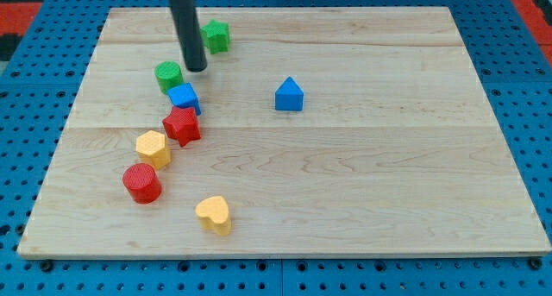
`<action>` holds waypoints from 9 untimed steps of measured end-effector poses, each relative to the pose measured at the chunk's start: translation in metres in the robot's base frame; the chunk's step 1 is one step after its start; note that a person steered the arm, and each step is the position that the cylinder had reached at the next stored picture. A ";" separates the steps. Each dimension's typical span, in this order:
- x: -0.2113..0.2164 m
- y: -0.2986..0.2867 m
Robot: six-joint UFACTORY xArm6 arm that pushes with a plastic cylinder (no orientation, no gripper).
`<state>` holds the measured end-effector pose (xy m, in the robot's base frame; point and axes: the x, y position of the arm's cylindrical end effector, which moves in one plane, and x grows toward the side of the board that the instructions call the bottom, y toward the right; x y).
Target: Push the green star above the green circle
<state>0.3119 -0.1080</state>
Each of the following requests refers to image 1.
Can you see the green star block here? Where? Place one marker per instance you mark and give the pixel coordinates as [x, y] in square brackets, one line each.
[216, 36]

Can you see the red star block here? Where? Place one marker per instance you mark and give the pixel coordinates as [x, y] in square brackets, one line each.
[182, 125]

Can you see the blue triangle block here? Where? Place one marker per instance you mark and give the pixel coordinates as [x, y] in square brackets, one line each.
[289, 96]

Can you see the yellow heart block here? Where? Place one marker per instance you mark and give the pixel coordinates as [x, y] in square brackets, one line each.
[213, 214]

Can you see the blue cube block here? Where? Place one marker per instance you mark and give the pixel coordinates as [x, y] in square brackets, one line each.
[184, 96]

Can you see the light wooden board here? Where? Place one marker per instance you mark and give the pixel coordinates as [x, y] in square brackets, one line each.
[396, 153]

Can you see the yellow hexagon block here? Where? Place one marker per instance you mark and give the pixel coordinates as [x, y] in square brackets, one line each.
[153, 149]

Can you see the green cylinder block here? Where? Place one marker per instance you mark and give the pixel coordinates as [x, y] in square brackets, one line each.
[168, 75]

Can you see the red cylinder block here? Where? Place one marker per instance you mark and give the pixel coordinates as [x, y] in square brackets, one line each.
[142, 183]

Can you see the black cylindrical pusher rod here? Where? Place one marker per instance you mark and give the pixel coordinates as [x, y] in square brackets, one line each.
[185, 19]

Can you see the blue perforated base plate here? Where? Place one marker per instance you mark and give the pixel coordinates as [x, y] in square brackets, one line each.
[46, 46]

